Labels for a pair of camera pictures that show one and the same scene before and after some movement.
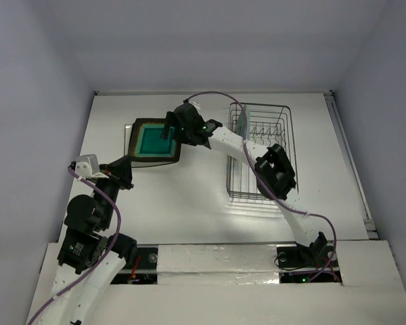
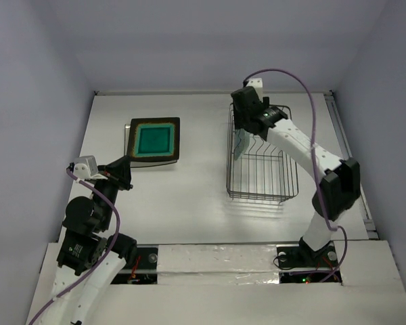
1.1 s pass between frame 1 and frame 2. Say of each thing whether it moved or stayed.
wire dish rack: stayed
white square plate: stayed
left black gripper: stayed
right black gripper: moved
